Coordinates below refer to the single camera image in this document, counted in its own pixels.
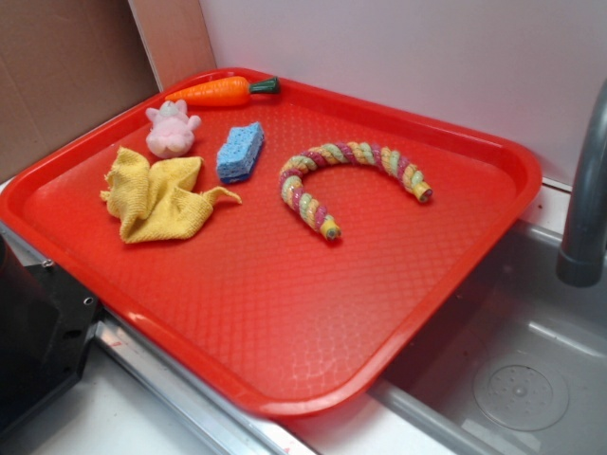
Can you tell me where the brown cardboard panel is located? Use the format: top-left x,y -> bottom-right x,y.
1,1 -> 216,181

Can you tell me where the multicolour twisted rope toy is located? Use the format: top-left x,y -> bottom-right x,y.
279,142 -> 433,242

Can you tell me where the yellow cloth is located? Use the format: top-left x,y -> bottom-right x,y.
100,147 -> 242,245

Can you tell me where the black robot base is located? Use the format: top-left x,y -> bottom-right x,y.
1,240 -> 101,437

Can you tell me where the grey toy sink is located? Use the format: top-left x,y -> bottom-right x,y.
289,223 -> 606,454

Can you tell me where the blue sponge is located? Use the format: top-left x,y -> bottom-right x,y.
216,122 -> 265,184

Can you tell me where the orange plastic toy carrot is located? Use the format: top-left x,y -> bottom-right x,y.
165,76 -> 281,107

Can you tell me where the grey faucet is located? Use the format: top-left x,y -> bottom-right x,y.
557,85 -> 606,287

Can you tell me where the red plastic tray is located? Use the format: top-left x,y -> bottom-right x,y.
1,79 -> 542,418

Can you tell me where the pink plush bunny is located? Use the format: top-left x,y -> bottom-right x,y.
145,100 -> 202,159

